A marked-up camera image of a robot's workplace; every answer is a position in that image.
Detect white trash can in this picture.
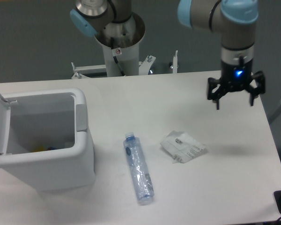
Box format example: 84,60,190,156
0,88,96,191

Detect white paper packet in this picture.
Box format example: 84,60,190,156
160,131,207,164

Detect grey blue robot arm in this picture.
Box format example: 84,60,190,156
70,0,266,104

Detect yellow trash in bin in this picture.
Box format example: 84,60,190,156
31,146,46,152

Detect clear plastic water bottle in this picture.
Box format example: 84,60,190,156
123,132,155,205

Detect white metal mounting frame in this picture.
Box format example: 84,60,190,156
71,50,179,79

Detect black cable on pedestal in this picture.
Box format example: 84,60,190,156
110,37,126,77

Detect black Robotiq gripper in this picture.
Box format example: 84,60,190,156
207,60,265,110

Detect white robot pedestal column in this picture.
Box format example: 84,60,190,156
95,13,145,64

